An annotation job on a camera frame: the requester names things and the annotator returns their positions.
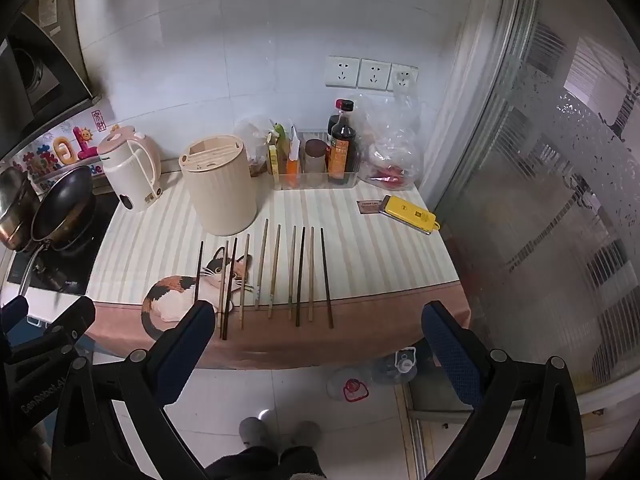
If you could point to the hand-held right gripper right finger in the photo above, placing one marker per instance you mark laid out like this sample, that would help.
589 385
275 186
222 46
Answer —
452 355

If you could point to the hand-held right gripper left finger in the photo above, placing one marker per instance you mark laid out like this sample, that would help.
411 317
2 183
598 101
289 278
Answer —
184 352

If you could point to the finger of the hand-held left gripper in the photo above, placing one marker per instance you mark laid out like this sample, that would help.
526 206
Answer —
14 312
70 321

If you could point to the light bamboo chopstick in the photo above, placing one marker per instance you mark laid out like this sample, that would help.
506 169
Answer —
244 282
223 287
311 272
274 272

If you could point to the dark wooden chopstick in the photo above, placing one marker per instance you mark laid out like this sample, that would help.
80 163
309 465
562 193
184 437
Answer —
230 287
326 277
199 272
300 277

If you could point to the cream ribbed chopstick holder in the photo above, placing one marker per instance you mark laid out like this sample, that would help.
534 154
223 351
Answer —
220 190

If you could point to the black induction cooktop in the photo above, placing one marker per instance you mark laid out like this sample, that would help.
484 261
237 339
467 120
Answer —
80 265

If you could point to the clear plastic bottle white cap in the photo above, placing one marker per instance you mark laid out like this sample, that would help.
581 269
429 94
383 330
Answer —
395 366

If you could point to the person's grey slipper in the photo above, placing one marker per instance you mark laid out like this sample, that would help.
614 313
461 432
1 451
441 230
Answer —
253 431
305 433

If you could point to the clear plastic bottle red cap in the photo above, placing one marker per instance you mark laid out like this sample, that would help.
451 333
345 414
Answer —
350 386

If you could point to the steel pot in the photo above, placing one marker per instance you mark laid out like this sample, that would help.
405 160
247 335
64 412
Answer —
12 205

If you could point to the striped cat print tablecloth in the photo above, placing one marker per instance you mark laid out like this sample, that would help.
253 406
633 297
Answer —
375 270

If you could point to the black frying pan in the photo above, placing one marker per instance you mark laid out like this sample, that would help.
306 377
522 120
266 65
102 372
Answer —
62 205

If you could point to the person's dark trousers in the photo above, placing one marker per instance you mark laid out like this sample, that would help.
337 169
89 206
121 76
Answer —
260 465

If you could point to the yellow flat device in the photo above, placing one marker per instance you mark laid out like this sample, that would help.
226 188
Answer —
405 211

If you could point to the cream and pink kettle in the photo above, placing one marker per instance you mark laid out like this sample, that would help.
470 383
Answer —
130 175

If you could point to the small brown card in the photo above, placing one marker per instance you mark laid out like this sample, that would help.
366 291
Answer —
369 206

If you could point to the plastic bag with red food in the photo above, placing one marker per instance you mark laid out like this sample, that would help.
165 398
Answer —
390 160

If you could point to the yellow seasoning packet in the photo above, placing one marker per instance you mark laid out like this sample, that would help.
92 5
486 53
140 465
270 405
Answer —
273 160

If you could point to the orange seasoning packet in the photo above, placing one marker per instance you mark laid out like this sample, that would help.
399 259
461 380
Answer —
293 162

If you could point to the clear plastic organizer tray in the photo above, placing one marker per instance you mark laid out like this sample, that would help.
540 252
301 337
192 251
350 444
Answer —
320 180

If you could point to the dark soy sauce bottle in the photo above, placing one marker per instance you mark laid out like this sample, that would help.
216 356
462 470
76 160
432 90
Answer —
344 152

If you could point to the crumpled clear plastic bag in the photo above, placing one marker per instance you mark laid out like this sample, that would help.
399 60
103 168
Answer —
252 132

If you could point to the brown lid jar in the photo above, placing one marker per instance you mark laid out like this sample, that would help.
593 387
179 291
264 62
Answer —
316 157

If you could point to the range hood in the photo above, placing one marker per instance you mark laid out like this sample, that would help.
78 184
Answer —
40 75

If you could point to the green topped bottle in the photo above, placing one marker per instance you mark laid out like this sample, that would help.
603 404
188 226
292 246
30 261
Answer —
280 132

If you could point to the dark bottle with red cap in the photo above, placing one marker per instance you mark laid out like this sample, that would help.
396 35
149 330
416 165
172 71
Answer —
344 105

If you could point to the colourful wall stickers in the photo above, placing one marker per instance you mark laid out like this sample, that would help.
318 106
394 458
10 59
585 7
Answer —
60 152

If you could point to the white wall socket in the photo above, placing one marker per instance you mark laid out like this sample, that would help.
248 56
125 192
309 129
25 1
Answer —
342 71
374 74
404 77

